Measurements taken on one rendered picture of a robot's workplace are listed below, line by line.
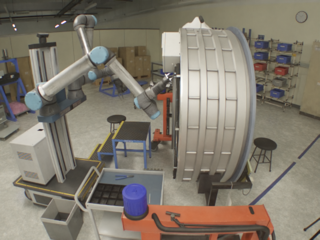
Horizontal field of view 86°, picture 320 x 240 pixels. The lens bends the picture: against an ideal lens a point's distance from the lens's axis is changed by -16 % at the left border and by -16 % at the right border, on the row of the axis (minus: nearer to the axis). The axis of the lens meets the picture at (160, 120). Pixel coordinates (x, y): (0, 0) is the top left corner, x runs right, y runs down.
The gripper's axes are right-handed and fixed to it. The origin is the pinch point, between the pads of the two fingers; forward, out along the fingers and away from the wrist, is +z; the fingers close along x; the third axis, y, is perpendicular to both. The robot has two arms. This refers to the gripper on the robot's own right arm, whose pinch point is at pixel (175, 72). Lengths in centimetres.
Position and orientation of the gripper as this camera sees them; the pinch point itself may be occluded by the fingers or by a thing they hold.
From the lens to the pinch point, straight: 148.9
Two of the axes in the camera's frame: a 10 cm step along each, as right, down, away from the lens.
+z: 7.9, -5.4, -2.9
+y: 3.0, 7.5, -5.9
